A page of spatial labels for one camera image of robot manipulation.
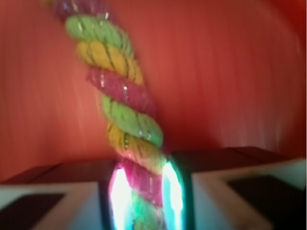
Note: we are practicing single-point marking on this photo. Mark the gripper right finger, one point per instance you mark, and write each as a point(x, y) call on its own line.
point(242, 188)

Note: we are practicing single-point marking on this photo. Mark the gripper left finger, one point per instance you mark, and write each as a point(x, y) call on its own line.
point(92, 195)

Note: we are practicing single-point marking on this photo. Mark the red plastic tray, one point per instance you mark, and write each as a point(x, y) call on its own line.
point(221, 72)

